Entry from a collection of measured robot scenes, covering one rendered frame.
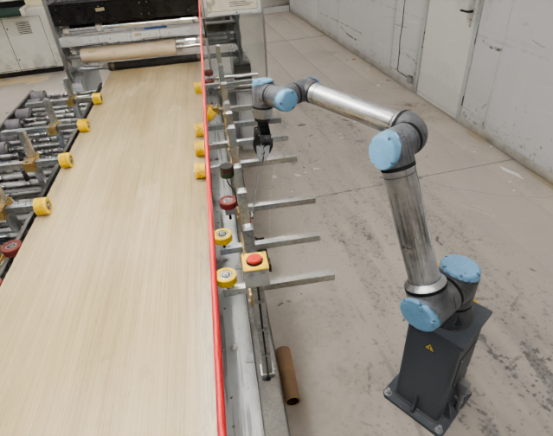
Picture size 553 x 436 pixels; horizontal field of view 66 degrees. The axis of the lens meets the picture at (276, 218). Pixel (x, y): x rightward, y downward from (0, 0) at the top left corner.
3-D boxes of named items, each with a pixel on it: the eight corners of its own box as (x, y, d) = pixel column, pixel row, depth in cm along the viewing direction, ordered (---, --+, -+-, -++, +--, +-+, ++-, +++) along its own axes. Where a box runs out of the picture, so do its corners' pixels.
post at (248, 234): (262, 317, 173) (252, 221, 144) (264, 323, 170) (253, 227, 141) (253, 317, 172) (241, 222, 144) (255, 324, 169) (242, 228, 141)
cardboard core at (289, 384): (289, 344, 232) (300, 395, 208) (290, 354, 236) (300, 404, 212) (274, 347, 231) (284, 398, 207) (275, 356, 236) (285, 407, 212)
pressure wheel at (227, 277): (228, 285, 170) (223, 263, 163) (243, 291, 167) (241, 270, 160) (215, 298, 165) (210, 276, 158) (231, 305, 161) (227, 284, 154)
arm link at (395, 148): (465, 316, 158) (424, 118, 136) (437, 342, 150) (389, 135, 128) (429, 305, 171) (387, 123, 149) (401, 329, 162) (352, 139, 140)
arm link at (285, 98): (302, 86, 173) (282, 79, 181) (279, 93, 167) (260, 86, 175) (302, 107, 179) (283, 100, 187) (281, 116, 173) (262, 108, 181)
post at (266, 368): (273, 366, 150) (263, 272, 124) (274, 378, 146) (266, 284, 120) (260, 368, 150) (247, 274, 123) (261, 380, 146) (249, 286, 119)
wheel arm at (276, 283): (332, 275, 171) (332, 267, 168) (335, 281, 168) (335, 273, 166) (223, 292, 167) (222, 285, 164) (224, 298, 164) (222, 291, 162)
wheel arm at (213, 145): (287, 137, 243) (287, 131, 241) (288, 140, 240) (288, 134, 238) (199, 148, 239) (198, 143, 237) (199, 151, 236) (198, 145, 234)
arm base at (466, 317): (439, 289, 188) (442, 272, 183) (481, 311, 177) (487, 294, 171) (415, 313, 178) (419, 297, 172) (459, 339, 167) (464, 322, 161)
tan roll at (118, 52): (235, 46, 388) (234, 31, 380) (236, 49, 378) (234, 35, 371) (73, 62, 375) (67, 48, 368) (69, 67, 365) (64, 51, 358)
